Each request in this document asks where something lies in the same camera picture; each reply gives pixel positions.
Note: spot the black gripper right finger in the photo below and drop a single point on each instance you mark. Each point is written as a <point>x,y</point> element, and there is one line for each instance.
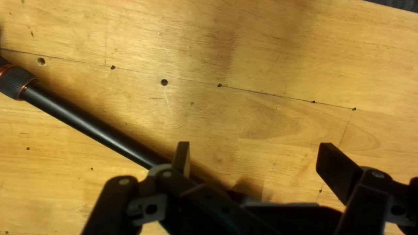
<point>340,174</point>

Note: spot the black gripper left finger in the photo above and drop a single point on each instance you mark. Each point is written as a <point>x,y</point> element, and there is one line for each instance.
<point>181,158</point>

